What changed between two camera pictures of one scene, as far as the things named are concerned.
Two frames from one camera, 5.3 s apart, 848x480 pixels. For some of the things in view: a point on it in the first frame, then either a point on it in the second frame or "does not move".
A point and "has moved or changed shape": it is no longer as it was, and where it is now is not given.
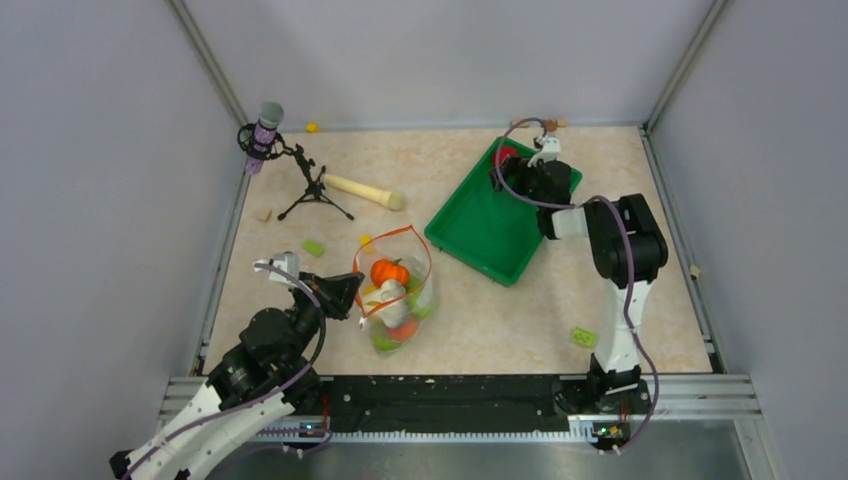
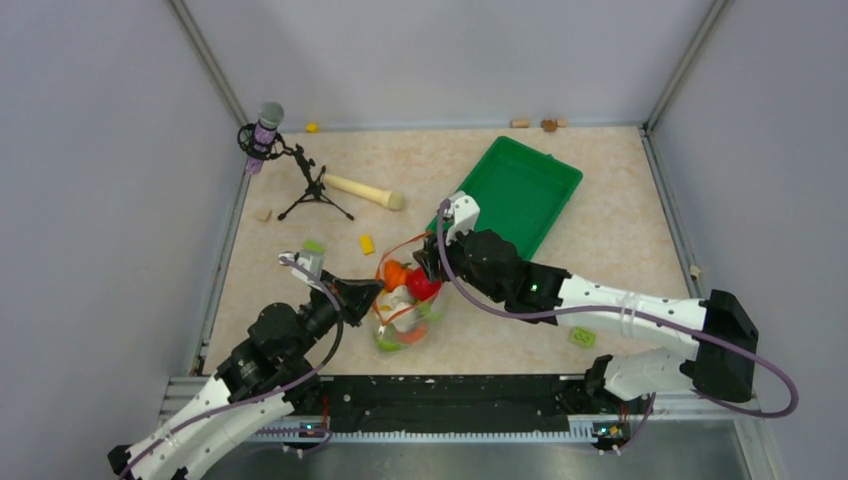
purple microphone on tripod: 261,140 does not move
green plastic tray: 487,230 does not move
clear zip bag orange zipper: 397,294 has moved or changed shape
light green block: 315,248 does not move
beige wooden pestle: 391,199 does not move
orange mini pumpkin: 384,269 has moved or changed shape
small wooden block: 262,214 does not move
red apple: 503,152 to 420,286
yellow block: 364,238 does not move
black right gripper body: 529,179 to 459,266
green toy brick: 584,337 does not move
